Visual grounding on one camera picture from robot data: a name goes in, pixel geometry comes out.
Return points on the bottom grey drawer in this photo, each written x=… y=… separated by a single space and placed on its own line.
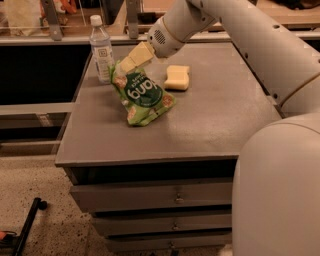
x=169 y=241

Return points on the green rice chip bag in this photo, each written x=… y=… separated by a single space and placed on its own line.
x=143 y=99

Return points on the middle grey drawer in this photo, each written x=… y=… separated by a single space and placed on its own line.
x=162 y=222

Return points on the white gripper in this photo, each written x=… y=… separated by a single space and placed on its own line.
x=162 y=40

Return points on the black stand leg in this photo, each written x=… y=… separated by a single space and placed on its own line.
x=37 y=204

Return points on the yellow sponge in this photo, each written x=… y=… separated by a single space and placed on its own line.
x=177 y=77

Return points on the top grey drawer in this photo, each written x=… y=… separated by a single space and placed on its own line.
x=152 y=194

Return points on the grey drawer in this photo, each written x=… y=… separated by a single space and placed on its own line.
x=169 y=241
x=162 y=222
x=152 y=194

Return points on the clear plastic water bottle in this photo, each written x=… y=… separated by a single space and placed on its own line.
x=101 y=49

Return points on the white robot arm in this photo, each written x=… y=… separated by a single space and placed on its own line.
x=276 y=184

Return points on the grey drawer cabinet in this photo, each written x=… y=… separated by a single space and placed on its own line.
x=199 y=138

